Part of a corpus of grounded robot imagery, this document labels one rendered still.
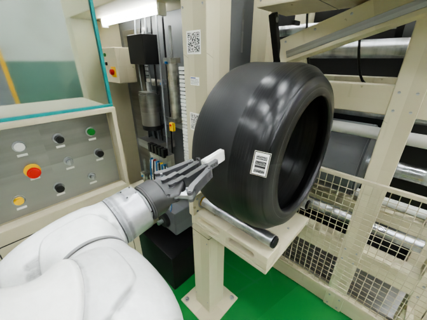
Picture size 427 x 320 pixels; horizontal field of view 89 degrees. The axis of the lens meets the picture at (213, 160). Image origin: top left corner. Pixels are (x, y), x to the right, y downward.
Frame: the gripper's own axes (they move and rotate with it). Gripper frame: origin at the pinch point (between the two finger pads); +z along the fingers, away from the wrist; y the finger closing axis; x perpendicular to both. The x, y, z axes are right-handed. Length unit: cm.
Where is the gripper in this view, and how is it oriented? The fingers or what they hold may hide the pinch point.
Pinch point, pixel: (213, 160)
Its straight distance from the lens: 54.5
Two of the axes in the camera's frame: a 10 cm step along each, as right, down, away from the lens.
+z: 6.8, -4.3, 6.0
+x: 1.0, 8.6, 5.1
